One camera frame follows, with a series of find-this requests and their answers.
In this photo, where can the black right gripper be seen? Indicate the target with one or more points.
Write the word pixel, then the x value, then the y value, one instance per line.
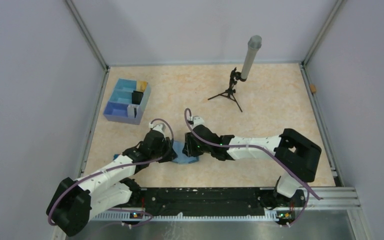
pixel 188 149

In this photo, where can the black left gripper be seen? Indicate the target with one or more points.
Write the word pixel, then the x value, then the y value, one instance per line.
pixel 170 153

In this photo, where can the blue leather card holder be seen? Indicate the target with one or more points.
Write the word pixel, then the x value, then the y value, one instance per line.
pixel 181 158

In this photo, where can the blue compartment organizer tray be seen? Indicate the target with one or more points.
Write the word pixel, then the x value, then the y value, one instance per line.
pixel 116 107

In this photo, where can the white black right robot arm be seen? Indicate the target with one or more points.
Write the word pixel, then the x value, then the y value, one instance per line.
pixel 292 151

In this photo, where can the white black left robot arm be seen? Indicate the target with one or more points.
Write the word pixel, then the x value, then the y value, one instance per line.
pixel 76 201

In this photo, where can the black credit card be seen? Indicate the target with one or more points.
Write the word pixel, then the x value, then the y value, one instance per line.
pixel 136 97

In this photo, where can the gold credit card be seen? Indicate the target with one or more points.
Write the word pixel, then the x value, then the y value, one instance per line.
pixel 141 86

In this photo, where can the black mini tripod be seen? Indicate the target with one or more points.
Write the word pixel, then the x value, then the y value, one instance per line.
pixel 229 93

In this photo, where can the grey tube on stand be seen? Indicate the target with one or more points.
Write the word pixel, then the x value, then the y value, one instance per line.
pixel 253 46

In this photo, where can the white toothed cable strip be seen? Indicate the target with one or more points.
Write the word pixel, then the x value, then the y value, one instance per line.
pixel 131 217

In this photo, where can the aluminium table frame rail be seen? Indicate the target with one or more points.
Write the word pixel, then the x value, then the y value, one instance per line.
pixel 341 196

